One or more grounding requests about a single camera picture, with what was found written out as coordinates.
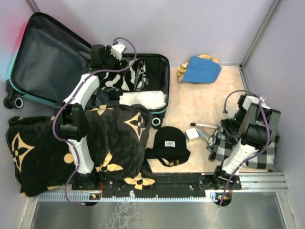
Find aluminium rail frame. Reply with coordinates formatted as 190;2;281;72
38;172;287;204

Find zebra pattern fleece blanket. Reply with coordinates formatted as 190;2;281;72
100;59;149;92

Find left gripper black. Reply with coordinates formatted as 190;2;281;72
102;45;130;77

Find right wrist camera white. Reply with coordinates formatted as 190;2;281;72
242;95;258;111

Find blue folded cloth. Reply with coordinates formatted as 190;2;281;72
182;56;222;84

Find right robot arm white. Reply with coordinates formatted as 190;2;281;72
213;94;281;189

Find yellow white patterned cloth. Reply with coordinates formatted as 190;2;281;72
176;54;219;83

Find black cap gold buckle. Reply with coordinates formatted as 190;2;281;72
145;147;191;167

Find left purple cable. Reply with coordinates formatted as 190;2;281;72
51;36;137;207

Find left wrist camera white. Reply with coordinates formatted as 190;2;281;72
111;42;126;61

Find white garment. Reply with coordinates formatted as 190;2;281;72
119;91;167;110

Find black beanie white label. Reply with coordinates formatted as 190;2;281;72
152;126;190;159

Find black garment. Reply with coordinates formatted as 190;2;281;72
143;57;167;91

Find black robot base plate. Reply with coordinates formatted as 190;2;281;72
71;172;242;198

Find small white box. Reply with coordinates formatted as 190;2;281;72
185;128;200;143

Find teal hard-shell suitcase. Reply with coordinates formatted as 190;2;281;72
3;13;170;129

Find black blanket yellow flowers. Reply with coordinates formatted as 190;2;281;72
6;105;155;197

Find black white checkered shirt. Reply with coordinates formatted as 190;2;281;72
207;122;280;170

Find clear toiletry bag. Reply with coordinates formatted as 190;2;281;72
190;123;217;141

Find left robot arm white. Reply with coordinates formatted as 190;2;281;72
52;64;132;189

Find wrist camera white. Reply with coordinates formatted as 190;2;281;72
242;95;258;111
111;42;126;61

